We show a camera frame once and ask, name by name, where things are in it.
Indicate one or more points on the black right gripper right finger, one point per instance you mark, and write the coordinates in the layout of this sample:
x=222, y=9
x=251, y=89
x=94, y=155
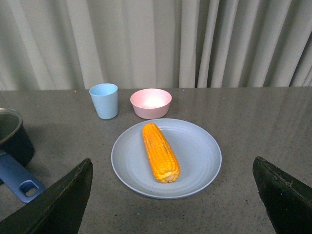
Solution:
x=287, y=200

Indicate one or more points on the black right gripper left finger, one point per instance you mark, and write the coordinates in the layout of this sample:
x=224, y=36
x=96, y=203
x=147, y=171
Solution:
x=58, y=210

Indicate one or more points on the dark blue saucepan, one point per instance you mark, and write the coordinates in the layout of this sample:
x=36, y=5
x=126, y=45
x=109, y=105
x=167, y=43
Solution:
x=16, y=151

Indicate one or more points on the light blue plate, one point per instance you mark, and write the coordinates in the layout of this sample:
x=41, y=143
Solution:
x=198, y=154

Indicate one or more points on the light blue cup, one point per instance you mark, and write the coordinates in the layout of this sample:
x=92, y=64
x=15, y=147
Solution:
x=105, y=100

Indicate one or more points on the pink bowl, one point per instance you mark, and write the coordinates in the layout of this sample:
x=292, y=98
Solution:
x=151, y=103

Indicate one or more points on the white curtain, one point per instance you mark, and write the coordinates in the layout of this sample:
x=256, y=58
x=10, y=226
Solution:
x=76, y=44

